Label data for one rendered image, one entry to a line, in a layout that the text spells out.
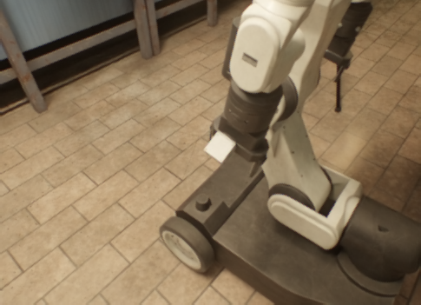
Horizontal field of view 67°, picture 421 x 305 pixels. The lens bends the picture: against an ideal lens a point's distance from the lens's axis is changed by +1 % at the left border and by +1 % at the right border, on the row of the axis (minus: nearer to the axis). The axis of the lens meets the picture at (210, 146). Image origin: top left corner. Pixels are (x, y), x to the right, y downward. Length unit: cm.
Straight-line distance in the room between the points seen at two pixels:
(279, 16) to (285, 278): 72
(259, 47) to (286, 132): 42
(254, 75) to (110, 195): 101
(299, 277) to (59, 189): 98
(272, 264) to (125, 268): 50
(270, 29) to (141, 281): 92
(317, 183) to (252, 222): 24
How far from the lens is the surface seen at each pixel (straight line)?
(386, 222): 91
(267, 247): 99
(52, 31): 184
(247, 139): 57
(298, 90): 71
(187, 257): 112
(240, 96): 50
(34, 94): 183
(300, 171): 87
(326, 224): 88
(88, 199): 137
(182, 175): 136
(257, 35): 43
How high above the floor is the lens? 103
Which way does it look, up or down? 44 degrees down
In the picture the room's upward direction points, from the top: straight up
